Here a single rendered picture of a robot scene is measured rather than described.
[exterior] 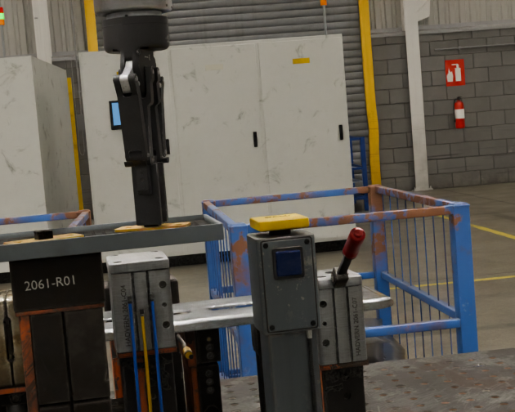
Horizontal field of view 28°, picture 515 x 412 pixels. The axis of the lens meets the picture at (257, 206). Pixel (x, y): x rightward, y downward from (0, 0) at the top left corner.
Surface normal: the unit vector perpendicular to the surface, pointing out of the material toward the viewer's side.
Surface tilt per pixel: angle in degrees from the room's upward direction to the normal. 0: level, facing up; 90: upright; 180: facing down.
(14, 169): 90
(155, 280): 90
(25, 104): 90
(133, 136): 99
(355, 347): 90
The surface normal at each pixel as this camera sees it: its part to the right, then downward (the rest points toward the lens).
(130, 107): -0.15, 0.25
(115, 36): -0.51, 0.11
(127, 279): 0.18, 0.07
